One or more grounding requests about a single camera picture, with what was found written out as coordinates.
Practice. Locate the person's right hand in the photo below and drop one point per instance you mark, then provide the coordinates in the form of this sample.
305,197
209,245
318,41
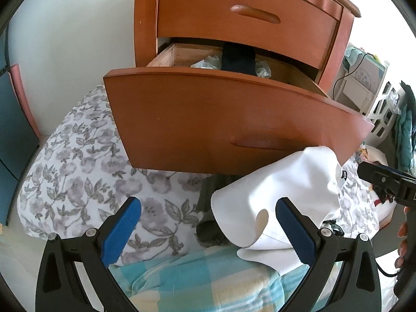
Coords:
403,232

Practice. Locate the wooden nightstand drawer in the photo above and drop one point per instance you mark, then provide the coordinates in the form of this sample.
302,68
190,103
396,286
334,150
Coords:
195,120
211,22

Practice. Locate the teal cloth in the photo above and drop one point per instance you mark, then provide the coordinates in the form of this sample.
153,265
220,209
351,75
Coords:
352,57

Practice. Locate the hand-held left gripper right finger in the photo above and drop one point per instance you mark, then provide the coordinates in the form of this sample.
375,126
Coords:
295,234

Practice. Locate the wooden nightstand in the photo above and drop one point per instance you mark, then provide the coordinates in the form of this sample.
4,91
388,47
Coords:
144,22

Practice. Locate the pale lace underwear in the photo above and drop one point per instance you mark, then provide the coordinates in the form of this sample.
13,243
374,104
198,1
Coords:
208,62

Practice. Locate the navy socks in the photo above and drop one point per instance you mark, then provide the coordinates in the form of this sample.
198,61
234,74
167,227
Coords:
237,60

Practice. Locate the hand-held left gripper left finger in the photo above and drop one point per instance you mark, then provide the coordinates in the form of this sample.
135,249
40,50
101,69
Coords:
120,234

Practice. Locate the pink foam tube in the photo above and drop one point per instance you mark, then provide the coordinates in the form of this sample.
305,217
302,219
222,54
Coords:
24,104

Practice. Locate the white t-shirt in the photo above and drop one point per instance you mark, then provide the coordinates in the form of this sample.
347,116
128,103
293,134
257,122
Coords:
276,182

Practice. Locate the white laundry basket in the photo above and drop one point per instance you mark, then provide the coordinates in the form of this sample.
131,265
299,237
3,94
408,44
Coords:
385,113

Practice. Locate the printed white box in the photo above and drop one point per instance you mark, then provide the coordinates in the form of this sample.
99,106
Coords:
369,76

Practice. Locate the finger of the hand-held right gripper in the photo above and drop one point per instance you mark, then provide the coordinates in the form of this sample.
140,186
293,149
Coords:
383,180

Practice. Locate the floral bedsheet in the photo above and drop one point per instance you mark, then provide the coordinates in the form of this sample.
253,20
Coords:
81,169

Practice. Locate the checked pastel blanket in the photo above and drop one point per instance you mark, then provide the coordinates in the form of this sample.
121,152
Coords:
195,282

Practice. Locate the blue-grey refrigerator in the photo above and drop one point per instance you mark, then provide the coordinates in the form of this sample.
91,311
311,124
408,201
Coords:
13,152

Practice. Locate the black hanging garment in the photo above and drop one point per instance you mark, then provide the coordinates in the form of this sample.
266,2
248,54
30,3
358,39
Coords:
409,94

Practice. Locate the grey socks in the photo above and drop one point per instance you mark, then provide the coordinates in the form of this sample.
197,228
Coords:
208,234

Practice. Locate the teal hanging garment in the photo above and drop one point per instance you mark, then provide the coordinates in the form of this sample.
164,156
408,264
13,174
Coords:
406,136

